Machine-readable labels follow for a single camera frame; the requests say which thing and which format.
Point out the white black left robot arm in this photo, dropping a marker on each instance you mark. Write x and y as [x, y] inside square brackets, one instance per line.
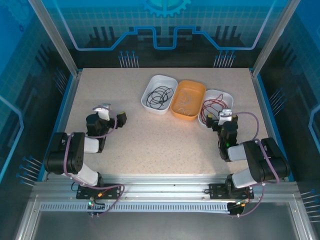
[65, 152]

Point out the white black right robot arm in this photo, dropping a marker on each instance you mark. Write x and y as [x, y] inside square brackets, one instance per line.
[265, 160]

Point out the white plastic bin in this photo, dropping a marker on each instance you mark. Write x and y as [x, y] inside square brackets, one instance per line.
[160, 82]
[226, 98]

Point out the orange plastic bin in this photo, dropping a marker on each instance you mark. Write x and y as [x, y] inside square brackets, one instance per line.
[192, 86]

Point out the aluminium table side rail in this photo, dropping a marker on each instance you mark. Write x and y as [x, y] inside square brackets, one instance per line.
[270, 125]
[65, 117]

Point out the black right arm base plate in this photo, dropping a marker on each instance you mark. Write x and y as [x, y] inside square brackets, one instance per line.
[217, 191]

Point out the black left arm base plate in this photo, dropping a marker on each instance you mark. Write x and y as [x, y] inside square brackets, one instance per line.
[110, 191]

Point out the aluminium mounting rail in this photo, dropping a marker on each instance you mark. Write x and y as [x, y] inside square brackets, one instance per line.
[162, 186]

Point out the aluminium frame post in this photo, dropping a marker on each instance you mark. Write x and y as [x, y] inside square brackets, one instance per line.
[57, 40]
[273, 40]

